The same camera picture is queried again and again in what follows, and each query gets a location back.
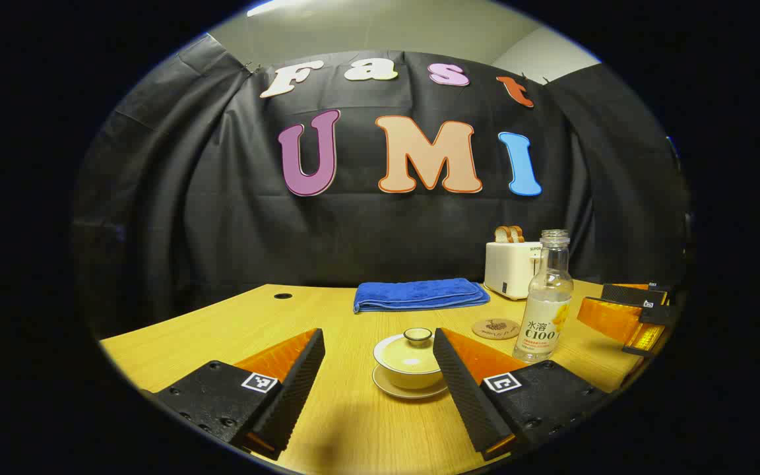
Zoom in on clear plastic water bottle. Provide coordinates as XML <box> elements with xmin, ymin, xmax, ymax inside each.
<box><xmin>513</xmin><ymin>229</ymin><xmax>575</xmax><ymax>365</ymax></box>

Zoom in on folded blue towel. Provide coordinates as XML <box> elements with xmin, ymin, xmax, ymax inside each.
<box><xmin>353</xmin><ymin>278</ymin><xmax>491</xmax><ymax>314</ymax></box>

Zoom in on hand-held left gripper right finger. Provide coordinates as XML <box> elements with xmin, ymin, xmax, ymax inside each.
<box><xmin>433</xmin><ymin>328</ymin><xmax>612</xmax><ymax>461</ymax></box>

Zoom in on cream white toaster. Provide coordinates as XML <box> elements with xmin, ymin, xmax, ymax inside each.
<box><xmin>484</xmin><ymin>241</ymin><xmax>542</xmax><ymax>301</ymax></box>

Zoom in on cream ceramic saucer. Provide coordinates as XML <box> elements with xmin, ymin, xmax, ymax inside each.
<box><xmin>372</xmin><ymin>363</ymin><xmax>450</xmax><ymax>400</ymax></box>

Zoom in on black backdrop cloth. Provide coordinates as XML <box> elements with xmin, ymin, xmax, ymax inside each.
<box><xmin>70</xmin><ymin>33</ymin><xmax>691</xmax><ymax>337</ymax></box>

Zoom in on cream ceramic teacup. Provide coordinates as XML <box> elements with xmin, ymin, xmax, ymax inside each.
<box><xmin>380</xmin><ymin>366</ymin><xmax>444</xmax><ymax>390</ymax></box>

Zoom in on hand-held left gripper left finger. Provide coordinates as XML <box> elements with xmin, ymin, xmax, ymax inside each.
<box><xmin>156</xmin><ymin>328</ymin><xmax>326</xmax><ymax>461</ymax></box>

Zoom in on cream ceramic teacup lid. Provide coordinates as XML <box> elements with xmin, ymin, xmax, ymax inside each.
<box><xmin>373</xmin><ymin>328</ymin><xmax>444</xmax><ymax>375</ymax></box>

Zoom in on round cork coaster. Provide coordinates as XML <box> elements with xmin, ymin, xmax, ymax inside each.
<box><xmin>471</xmin><ymin>318</ymin><xmax>521</xmax><ymax>341</ymax></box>

